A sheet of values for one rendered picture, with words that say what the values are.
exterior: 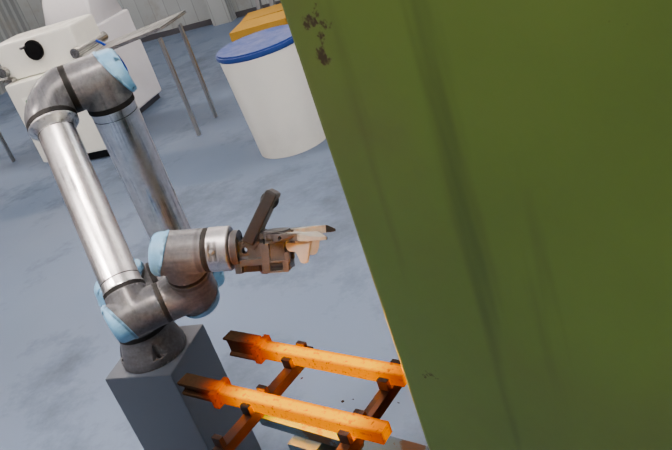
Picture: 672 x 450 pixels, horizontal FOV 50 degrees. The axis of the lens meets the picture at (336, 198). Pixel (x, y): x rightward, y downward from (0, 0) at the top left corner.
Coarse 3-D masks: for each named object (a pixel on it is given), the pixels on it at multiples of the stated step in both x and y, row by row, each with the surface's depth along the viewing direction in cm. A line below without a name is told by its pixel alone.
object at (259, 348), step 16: (224, 336) 142; (240, 336) 140; (256, 336) 139; (240, 352) 142; (256, 352) 136; (272, 352) 135; (288, 352) 133; (304, 352) 132; (320, 352) 130; (320, 368) 129; (336, 368) 126; (352, 368) 124; (368, 368) 122; (384, 368) 121; (400, 368) 120; (400, 384) 119
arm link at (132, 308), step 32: (32, 96) 164; (64, 96) 166; (32, 128) 163; (64, 128) 163; (64, 160) 160; (64, 192) 159; (96, 192) 159; (96, 224) 155; (96, 256) 153; (128, 256) 155; (128, 288) 150; (128, 320) 148; (160, 320) 150
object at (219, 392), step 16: (192, 384) 133; (208, 384) 131; (224, 384) 130; (208, 400) 131; (224, 400) 128; (240, 400) 125; (256, 400) 124; (272, 400) 122; (288, 400) 121; (288, 416) 120; (304, 416) 117; (320, 416) 115; (336, 416) 114; (352, 416) 113; (368, 416) 112; (336, 432) 114; (352, 432) 112; (368, 432) 110; (384, 432) 109
